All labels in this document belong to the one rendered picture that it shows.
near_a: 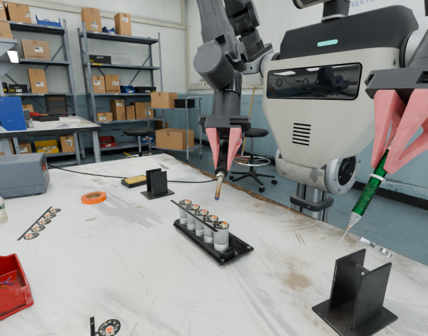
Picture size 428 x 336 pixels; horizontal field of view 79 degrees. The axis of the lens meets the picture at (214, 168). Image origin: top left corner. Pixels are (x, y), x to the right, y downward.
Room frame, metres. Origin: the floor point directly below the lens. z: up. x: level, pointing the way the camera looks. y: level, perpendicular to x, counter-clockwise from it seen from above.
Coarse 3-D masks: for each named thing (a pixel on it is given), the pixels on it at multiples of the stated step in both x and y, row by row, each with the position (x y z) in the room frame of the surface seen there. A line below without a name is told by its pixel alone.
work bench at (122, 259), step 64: (64, 192) 0.67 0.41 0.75; (128, 192) 0.67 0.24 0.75; (192, 192) 0.67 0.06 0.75; (64, 256) 0.38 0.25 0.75; (128, 256) 0.38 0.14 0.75; (192, 256) 0.38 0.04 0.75; (256, 256) 0.38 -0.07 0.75; (320, 256) 0.38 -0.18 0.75; (384, 256) 0.38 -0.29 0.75; (0, 320) 0.25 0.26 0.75; (64, 320) 0.25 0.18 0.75; (128, 320) 0.25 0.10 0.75; (192, 320) 0.25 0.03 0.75; (256, 320) 0.25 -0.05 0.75; (320, 320) 0.25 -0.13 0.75
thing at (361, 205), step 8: (384, 160) 0.25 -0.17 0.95; (376, 168) 0.26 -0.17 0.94; (368, 176) 0.26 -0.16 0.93; (376, 176) 0.25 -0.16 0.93; (384, 176) 0.25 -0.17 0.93; (368, 184) 0.25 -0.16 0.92; (376, 184) 0.25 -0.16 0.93; (368, 192) 0.24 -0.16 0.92; (360, 200) 0.24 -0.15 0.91; (368, 200) 0.24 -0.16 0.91; (360, 208) 0.24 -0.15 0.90
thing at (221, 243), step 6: (228, 228) 0.36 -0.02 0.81; (216, 234) 0.36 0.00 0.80; (222, 234) 0.36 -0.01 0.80; (228, 234) 0.37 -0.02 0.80; (216, 240) 0.36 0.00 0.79; (222, 240) 0.36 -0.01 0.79; (228, 240) 0.37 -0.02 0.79; (216, 246) 0.36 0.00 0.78; (222, 246) 0.36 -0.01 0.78; (228, 246) 0.37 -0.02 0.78
